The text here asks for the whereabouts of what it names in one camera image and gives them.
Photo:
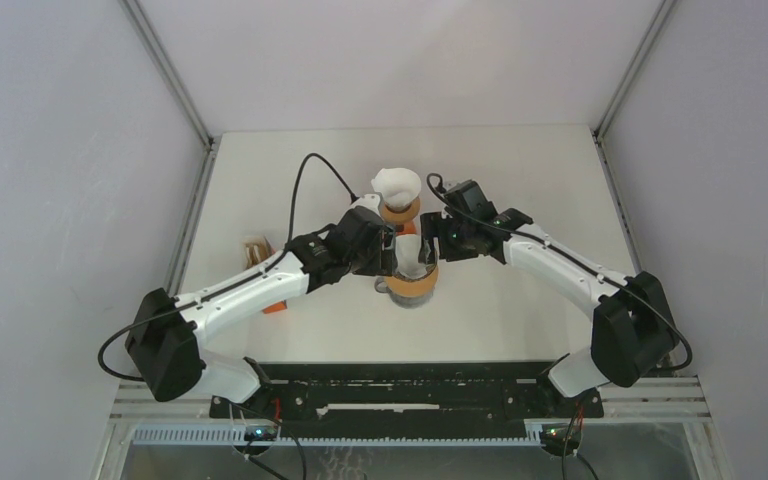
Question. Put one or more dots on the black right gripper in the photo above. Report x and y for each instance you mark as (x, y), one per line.
(435, 224)

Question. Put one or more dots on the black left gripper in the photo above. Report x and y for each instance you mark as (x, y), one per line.
(383, 261)

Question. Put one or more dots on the orange glass carafe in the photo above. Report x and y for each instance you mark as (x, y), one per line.
(407, 228)

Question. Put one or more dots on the white paper coffee filter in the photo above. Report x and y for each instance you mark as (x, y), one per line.
(398, 187)

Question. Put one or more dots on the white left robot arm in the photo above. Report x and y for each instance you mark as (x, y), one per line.
(169, 338)

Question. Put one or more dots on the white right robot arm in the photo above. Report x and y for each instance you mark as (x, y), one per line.
(632, 329)

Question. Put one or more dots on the orange coffee filter box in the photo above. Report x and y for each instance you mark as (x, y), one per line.
(256, 250)

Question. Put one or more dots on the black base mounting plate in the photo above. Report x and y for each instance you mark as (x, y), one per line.
(409, 401)

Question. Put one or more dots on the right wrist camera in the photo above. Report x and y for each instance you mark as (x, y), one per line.
(467, 198)

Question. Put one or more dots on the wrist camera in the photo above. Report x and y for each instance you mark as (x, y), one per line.
(371, 202)
(467, 198)

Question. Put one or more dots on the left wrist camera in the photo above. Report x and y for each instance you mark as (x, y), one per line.
(371, 202)

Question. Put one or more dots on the aluminium frame rail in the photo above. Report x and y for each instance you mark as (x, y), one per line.
(155, 48)

